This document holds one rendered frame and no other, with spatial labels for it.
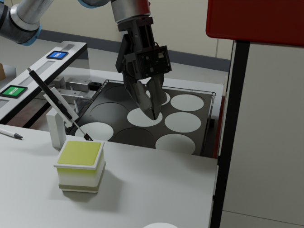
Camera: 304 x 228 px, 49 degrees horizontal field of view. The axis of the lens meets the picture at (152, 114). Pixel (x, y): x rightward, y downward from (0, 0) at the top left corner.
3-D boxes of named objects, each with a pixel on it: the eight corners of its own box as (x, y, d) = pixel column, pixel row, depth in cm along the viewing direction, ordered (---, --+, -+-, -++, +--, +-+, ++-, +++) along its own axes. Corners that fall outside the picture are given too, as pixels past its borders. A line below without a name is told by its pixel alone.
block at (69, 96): (83, 98, 107) (81, 90, 105) (78, 104, 104) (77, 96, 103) (59, 96, 109) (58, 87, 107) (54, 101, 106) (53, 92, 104)
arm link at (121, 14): (106, 7, 70) (141, 1, 73) (111, 28, 71) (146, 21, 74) (117, -3, 64) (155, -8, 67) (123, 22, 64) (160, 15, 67)
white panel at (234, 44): (236, 64, 143) (252, -39, 121) (221, 210, 77) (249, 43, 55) (229, 63, 144) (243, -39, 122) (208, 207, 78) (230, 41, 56)
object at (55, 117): (83, 141, 75) (75, 88, 67) (75, 152, 72) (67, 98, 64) (58, 137, 76) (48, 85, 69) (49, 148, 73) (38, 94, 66)
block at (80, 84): (92, 87, 113) (91, 79, 112) (88, 92, 111) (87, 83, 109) (70, 84, 115) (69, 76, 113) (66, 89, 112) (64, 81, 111)
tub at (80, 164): (107, 167, 68) (104, 140, 64) (98, 195, 61) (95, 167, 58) (70, 165, 68) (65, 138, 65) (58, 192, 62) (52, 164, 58)
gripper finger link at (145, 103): (150, 125, 69) (140, 82, 67) (139, 123, 74) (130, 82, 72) (163, 121, 70) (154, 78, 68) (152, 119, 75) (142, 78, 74)
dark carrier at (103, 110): (212, 96, 106) (212, 94, 105) (197, 168, 78) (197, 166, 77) (108, 83, 113) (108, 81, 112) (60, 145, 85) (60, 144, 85)
